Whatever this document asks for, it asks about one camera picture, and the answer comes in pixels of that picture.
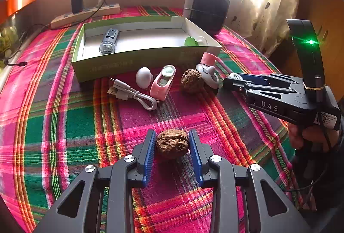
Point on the small white round light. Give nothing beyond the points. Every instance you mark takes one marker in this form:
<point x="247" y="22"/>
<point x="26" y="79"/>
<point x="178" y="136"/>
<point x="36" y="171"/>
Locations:
<point x="143" y="77"/>

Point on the pink device with round lens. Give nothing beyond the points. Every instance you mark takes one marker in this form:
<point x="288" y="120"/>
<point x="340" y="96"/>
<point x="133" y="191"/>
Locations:
<point x="161" y="85"/>

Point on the grey box fan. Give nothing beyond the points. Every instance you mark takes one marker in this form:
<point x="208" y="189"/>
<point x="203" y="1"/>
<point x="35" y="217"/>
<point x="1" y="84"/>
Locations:
<point x="207" y="11"/>

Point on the cream spotted curtain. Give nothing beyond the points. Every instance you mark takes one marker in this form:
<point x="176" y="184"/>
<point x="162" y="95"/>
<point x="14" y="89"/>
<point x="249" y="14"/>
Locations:
<point x="274" y="20"/>

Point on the black bike flashlight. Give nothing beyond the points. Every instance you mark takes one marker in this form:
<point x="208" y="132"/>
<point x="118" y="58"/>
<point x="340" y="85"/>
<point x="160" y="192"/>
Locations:
<point x="107" y="40"/>

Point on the wooden cabinet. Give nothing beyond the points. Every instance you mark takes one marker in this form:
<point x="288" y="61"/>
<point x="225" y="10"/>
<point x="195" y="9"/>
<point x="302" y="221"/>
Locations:
<point x="328" y="7"/>

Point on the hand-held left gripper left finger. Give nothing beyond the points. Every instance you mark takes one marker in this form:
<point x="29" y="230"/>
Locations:
<point x="149" y="157"/>

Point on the small pink and white gadget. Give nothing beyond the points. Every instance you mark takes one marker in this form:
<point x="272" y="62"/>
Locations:
<point x="208" y="58"/>

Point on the person's right hand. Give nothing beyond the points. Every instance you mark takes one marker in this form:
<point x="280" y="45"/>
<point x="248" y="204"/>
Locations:
<point x="294" y="136"/>

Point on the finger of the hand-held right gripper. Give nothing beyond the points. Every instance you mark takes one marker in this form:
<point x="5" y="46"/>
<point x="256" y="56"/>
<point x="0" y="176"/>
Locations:
<point x="268" y="79"/>
<point x="236" y="85"/>

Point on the plaid cloth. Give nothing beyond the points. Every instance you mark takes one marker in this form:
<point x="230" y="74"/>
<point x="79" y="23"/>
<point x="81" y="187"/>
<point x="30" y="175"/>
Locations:
<point x="80" y="128"/>

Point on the glass fish tank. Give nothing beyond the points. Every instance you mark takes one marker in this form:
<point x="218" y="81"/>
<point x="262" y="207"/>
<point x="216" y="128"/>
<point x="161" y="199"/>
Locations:
<point x="16" y="23"/>

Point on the beige power strip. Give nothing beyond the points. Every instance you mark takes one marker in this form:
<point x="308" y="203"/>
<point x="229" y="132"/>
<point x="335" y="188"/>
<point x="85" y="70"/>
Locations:
<point x="88" y="13"/>

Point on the green and white spool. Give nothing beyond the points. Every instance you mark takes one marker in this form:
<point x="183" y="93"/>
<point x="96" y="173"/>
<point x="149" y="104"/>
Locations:
<point x="191" y="41"/>

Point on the green cardboard box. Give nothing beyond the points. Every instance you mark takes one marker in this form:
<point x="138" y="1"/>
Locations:
<point x="113" y="67"/>

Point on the black charger plug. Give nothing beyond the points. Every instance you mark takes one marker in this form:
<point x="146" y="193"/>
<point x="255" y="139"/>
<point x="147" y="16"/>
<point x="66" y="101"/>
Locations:
<point x="77" y="3"/>

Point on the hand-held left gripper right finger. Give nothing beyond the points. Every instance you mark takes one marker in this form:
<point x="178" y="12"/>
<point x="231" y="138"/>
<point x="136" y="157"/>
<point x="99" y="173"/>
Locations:
<point x="196" y="157"/>

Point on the orange box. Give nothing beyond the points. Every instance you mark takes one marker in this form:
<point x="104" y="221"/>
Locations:
<point x="20" y="1"/>

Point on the brown walnut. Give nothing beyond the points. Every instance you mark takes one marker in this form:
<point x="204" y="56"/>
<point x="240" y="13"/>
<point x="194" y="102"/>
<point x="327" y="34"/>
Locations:
<point x="191" y="80"/>
<point x="172" y="144"/>

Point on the white dome with knob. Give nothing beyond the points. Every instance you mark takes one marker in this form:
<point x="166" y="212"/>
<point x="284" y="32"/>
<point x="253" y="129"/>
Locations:
<point x="208" y="77"/>

